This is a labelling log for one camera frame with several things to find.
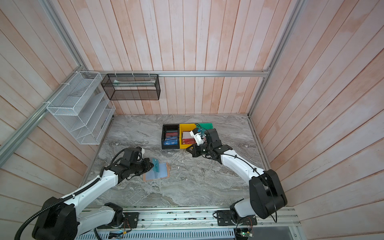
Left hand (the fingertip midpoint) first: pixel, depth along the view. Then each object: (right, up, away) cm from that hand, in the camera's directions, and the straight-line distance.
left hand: (154, 167), depth 84 cm
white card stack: (+19, +15, +20) cm, 32 cm away
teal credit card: (+1, -1, +2) cm, 3 cm away
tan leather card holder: (+5, -3, +6) cm, 8 cm away
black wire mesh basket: (-21, +53, +20) cm, 60 cm away
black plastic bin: (+7, +23, +21) cm, 32 cm away
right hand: (+19, +11, -1) cm, 22 cm away
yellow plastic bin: (+17, +23, +23) cm, 37 cm away
